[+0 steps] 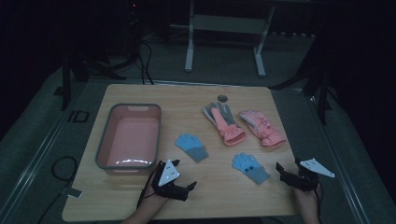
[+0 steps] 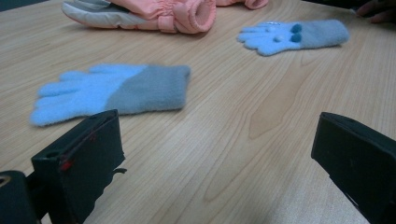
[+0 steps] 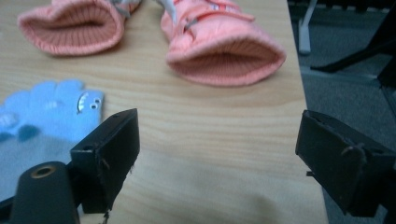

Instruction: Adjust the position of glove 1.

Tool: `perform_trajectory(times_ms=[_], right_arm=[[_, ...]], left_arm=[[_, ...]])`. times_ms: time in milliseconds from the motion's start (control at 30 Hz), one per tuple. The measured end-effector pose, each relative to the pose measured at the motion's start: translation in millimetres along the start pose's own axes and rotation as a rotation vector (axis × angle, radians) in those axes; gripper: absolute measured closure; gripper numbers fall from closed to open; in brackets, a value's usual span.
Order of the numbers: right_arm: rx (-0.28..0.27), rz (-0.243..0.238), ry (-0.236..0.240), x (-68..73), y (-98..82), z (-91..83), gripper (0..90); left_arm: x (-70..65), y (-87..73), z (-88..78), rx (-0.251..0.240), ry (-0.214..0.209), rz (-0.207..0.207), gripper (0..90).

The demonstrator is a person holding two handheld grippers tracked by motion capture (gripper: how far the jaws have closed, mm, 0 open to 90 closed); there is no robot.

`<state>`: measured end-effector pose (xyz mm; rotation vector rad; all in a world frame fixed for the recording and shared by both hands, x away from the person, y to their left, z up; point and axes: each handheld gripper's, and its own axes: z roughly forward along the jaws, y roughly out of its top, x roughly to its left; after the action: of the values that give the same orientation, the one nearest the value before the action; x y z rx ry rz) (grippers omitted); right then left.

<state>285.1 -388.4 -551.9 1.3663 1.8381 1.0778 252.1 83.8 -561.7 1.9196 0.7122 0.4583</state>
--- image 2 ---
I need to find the blue knit glove with pom-poms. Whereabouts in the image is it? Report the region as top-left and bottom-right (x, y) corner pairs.
(236, 19), (350, 57)

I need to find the plain blue grey knit glove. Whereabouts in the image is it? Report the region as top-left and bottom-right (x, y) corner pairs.
(29, 63), (191, 128)

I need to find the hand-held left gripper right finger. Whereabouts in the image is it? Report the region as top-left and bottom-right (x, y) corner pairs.
(311, 111), (396, 224)

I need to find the pink ski glove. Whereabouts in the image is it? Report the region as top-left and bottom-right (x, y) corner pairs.
(61, 0), (218, 35)
(215, 0), (269, 10)

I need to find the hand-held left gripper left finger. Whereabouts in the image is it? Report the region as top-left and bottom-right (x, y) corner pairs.
(31, 109), (128, 224)

